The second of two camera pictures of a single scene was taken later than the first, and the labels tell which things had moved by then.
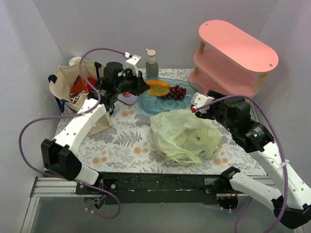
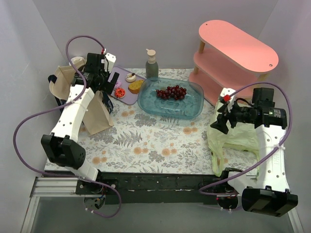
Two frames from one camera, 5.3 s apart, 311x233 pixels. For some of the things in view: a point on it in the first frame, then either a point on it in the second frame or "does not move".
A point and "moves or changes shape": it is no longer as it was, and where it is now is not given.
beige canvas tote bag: [60, 86] does not move
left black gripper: [136, 83] → [110, 82]
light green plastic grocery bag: [185, 137] moves or changes shape
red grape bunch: [176, 92] does not move
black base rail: [149, 187] does not move
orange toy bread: [158, 88] moves or changes shape
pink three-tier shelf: [228, 60] does not move
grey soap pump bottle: [151, 65] does not move
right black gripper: [202, 114] → [231, 115]
